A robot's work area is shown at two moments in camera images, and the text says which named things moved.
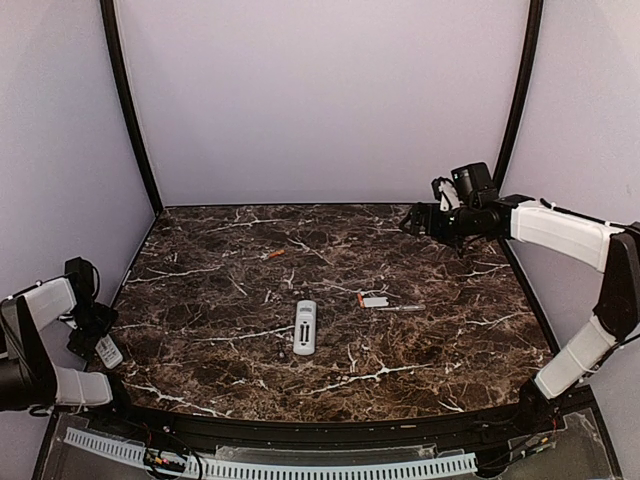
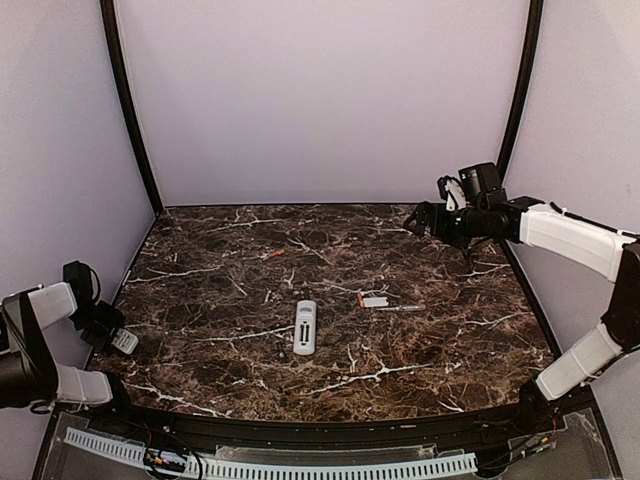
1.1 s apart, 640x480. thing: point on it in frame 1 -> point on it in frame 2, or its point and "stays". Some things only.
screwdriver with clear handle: x=404 y=308 stays
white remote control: x=108 y=352 -> x=125 y=341
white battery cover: x=369 y=302 stays
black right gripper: x=418 y=211 stays
